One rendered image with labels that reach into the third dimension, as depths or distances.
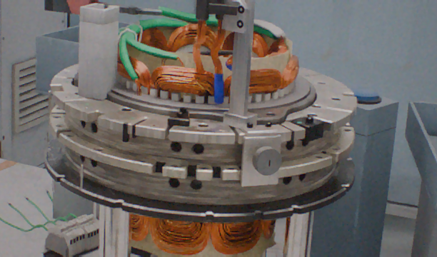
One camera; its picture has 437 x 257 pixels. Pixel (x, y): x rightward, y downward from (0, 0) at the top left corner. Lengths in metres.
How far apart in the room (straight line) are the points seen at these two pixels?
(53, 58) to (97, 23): 0.43
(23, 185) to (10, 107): 1.80
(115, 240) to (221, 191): 0.12
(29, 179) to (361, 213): 0.61
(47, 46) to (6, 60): 1.97
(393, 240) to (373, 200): 2.19
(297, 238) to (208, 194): 0.12
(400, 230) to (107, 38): 2.70
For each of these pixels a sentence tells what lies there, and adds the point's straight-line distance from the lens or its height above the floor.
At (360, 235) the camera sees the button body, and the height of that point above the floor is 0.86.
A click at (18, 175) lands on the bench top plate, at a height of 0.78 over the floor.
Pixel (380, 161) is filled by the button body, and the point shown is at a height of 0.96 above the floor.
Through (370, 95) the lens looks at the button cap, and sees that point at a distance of 1.21.
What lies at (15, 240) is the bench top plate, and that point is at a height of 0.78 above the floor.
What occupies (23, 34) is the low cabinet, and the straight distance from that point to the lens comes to 3.37.
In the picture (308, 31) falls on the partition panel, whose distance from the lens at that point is 3.33.
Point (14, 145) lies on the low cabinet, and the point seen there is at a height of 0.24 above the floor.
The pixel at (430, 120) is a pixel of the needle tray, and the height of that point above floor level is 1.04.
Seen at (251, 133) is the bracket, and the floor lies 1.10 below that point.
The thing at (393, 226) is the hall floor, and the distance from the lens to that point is 3.56.
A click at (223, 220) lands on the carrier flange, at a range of 0.85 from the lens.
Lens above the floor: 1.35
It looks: 17 degrees down
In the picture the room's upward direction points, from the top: 4 degrees clockwise
